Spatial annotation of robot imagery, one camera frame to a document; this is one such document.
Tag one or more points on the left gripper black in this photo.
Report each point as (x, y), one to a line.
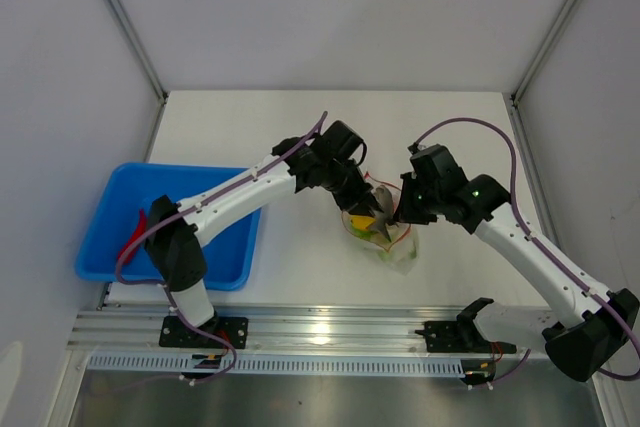
(360, 189)

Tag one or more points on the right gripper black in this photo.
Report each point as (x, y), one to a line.
(404, 212)

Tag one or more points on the yellow toy mango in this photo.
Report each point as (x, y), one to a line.
(361, 223)

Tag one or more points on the grey toy fish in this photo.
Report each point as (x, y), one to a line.
(385, 219)

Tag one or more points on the clear zip top bag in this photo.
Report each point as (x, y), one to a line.
(367, 241)

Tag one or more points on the white green toy cabbage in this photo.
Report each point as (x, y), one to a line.
(400, 255)

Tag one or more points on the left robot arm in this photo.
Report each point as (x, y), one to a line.
(178, 232)

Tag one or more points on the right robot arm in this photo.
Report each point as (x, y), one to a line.
(590, 322)

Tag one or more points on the blue plastic tray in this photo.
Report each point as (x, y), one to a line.
(134, 186)

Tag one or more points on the red toy chili pepper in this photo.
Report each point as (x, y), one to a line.
(126, 253)

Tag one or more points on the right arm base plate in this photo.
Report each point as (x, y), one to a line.
(458, 337)

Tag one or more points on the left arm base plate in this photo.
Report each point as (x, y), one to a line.
(175, 334)

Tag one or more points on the right frame post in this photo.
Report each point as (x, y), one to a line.
(552, 35)

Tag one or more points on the frame post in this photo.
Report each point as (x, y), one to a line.
(128, 31)
(552, 35)

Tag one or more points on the aluminium mounting rail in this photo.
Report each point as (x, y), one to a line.
(285, 330)

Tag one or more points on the slotted cable duct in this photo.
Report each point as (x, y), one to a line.
(428, 367)

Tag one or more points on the left frame post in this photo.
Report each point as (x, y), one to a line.
(128, 31)

